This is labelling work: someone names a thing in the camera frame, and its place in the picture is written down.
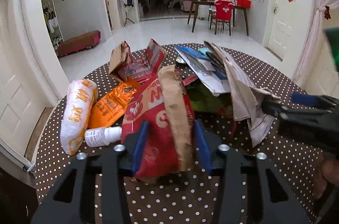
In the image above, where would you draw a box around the red brown paper snack bag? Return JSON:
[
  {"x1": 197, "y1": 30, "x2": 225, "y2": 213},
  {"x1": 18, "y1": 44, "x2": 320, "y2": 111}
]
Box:
[{"x1": 121, "y1": 65, "x2": 195, "y2": 183}]

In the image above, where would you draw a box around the small white plastic bottle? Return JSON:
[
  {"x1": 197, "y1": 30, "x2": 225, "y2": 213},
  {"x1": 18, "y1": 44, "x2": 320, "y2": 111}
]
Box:
[{"x1": 85, "y1": 127, "x2": 122, "y2": 148}]

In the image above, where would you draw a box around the right hand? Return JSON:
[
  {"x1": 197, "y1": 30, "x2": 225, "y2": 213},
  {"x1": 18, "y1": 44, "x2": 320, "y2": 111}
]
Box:
[{"x1": 314, "y1": 159, "x2": 339, "y2": 199}]

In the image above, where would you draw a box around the orange snack packet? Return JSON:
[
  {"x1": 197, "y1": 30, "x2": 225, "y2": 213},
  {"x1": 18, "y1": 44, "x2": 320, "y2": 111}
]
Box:
[{"x1": 88, "y1": 78, "x2": 141, "y2": 129}]

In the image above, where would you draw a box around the green crumpled wrapper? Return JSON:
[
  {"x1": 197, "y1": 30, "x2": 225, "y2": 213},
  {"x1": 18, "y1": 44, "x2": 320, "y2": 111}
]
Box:
[{"x1": 186, "y1": 80, "x2": 233, "y2": 119}]

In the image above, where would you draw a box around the red torn cardboard box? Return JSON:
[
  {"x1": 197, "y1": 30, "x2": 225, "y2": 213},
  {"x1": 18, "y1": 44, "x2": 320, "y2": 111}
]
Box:
[{"x1": 109, "y1": 39, "x2": 167, "y2": 84}]

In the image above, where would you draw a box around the white orange plastic bag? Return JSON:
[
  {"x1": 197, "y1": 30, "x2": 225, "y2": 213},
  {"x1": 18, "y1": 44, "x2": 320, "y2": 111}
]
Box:
[{"x1": 60, "y1": 79, "x2": 98, "y2": 155}]

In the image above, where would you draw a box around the red gift bag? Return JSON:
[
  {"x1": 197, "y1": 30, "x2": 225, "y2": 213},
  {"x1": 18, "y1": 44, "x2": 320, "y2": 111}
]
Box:
[{"x1": 236, "y1": 0, "x2": 251, "y2": 9}]

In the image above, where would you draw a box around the maroon upholstered bench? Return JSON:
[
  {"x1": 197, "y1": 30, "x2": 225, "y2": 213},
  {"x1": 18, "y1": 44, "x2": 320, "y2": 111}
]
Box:
[{"x1": 57, "y1": 30, "x2": 101, "y2": 57}]

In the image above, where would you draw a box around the pink curtain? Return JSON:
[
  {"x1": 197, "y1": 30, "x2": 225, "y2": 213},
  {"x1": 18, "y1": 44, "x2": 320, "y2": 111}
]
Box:
[{"x1": 292, "y1": 0, "x2": 338, "y2": 87}]

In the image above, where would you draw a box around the chair with red shirt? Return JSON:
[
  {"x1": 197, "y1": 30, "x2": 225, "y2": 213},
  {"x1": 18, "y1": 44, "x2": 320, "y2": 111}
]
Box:
[{"x1": 209, "y1": 0, "x2": 234, "y2": 35}]

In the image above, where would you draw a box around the dark wooden dining table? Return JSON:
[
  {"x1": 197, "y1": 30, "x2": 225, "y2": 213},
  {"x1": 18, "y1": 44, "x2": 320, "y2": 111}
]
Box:
[{"x1": 187, "y1": 0, "x2": 249, "y2": 37}]

